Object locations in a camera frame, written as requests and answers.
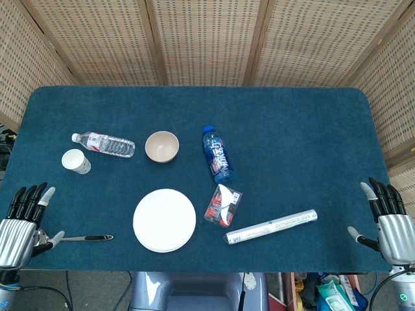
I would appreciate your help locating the silver foil roll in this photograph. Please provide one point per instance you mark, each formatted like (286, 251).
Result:
(270, 226)

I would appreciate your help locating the bamboo folding screen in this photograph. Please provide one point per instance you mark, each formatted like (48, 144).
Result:
(207, 42)

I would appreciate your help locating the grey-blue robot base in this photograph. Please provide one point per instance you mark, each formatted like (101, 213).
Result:
(194, 291)

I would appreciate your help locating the white round plate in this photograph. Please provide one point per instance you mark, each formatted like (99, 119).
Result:
(164, 220)

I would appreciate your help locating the pink storage crate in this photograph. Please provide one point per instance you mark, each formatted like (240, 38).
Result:
(292, 291)

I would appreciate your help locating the small beige bowl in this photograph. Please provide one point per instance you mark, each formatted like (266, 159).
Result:
(162, 147)

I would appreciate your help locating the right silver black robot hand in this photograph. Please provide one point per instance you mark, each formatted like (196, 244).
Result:
(397, 236)

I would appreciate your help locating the blue drink bottle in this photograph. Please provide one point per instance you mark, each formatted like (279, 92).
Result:
(218, 155)

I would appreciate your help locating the white paper cup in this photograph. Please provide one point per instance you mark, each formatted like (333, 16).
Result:
(75, 162)

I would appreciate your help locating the white red product box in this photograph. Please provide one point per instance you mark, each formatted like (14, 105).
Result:
(348, 288)

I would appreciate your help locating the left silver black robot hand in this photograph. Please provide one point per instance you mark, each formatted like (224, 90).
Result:
(17, 236)

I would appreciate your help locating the red white black packet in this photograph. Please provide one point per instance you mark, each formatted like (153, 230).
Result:
(223, 205)

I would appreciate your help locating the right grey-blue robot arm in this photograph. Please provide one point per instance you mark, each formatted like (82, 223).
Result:
(403, 288)

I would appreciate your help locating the teal blue table mat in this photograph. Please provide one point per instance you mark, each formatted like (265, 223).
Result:
(275, 129)

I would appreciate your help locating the green wet wipes packet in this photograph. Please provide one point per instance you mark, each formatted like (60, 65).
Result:
(332, 296)

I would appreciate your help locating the transparent water bottle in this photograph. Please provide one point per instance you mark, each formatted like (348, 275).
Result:
(108, 146)

